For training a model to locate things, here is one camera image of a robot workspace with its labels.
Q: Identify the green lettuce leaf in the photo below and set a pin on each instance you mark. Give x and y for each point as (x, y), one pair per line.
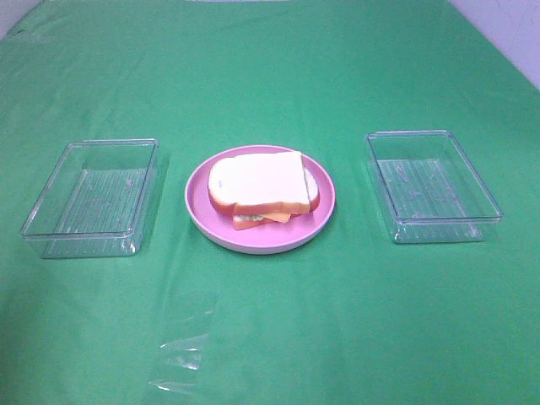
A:
(248, 218)

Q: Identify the yellow cheese slice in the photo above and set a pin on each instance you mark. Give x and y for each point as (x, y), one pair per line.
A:
(278, 217)

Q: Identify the left clear plastic tray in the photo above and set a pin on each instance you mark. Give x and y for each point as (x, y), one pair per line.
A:
(97, 200)

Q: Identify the clear plastic bag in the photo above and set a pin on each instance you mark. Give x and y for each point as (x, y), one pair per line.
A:
(179, 354)

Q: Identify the clear plastic tray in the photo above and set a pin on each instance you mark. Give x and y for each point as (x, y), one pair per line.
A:
(97, 200)
(428, 189)

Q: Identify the right clear plastic tray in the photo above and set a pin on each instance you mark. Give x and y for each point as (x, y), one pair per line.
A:
(428, 189)

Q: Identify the green tablecloth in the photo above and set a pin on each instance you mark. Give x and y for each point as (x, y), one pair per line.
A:
(349, 318)

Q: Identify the bread slice from tray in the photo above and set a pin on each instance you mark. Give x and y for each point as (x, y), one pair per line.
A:
(313, 194)

